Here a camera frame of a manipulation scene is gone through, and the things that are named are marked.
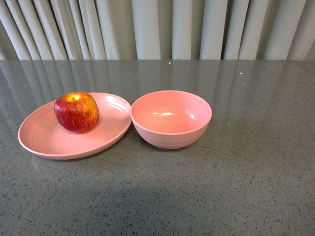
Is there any red apple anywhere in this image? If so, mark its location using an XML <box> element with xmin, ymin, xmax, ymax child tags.
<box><xmin>54</xmin><ymin>91</ymin><xmax>100</xmax><ymax>133</ymax></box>

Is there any pink bowl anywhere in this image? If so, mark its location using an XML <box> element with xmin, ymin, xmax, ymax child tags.
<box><xmin>130</xmin><ymin>90</ymin><xmax>212</xmax><ymax>149</ymax></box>

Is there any pink plate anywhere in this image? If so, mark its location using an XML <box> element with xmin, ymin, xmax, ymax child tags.
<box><xmin>18</xmin><ymin>92</ymin><xmax>132</xmax><ymax>160</ymax></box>

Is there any white pleated curtain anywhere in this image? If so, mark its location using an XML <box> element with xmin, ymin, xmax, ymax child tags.
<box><xmin>0</xmin><ymin>0</ymin><xmax>315</xmax><ymax>60</ymax></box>

